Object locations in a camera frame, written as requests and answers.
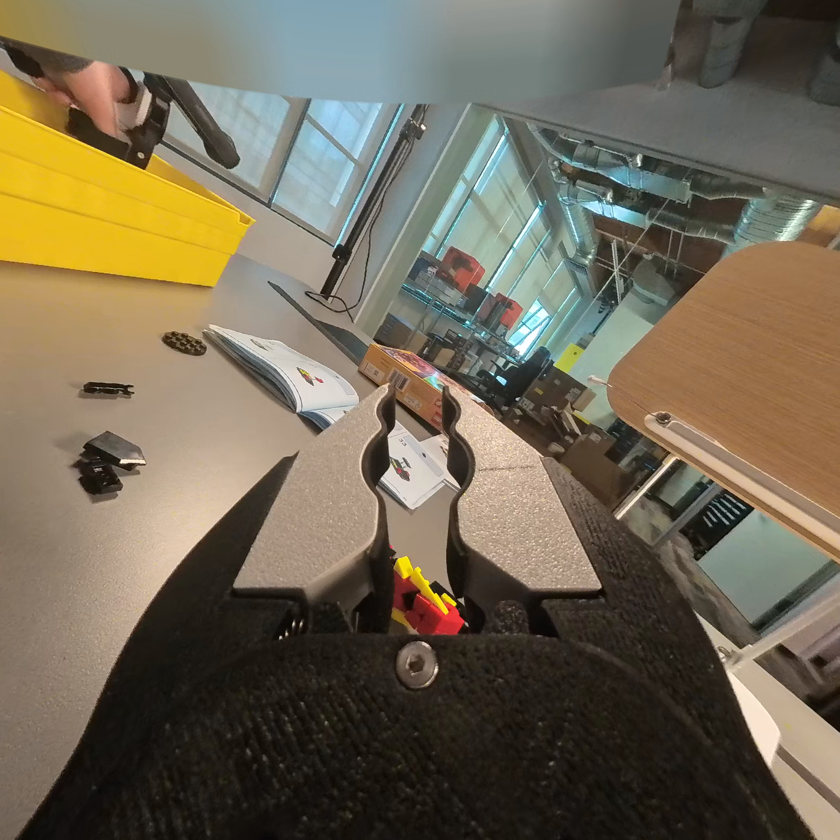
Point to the metal storage shelving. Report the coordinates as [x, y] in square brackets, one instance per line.
[459, 315]

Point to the red yellow black lego model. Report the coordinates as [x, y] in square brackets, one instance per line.
[426, 604]

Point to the person's left hand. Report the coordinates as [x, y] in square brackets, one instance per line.
[98, 92]

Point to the large paned window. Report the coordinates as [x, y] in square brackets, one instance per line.
[289, 157]

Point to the black light stand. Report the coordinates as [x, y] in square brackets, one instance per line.
[374, 203]

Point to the black round lego plate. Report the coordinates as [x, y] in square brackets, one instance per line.
[184, 343]

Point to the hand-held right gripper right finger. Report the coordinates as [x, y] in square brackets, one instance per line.
[525, 525]

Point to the dark desk pad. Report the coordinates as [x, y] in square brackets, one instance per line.
[328, 325]

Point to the orange lego box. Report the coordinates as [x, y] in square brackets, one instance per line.
[394, 371]

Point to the black office chair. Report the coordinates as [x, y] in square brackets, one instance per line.
[518, 377]

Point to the black lego clip piece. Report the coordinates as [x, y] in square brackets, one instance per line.
[108, 389]

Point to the silver ventilation duct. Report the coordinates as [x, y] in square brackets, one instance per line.
[656, 190]

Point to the yellow plastic parts bin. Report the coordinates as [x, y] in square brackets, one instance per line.
[98, 216]

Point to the printed black lego tile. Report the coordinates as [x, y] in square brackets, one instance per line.
[102, 482]

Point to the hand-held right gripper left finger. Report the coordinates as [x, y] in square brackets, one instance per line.
[308, 518]

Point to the red storage box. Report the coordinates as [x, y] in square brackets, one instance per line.
[504, 310]
[463, 269]

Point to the lego instruction booklet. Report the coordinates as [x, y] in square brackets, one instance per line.
[289, 374]

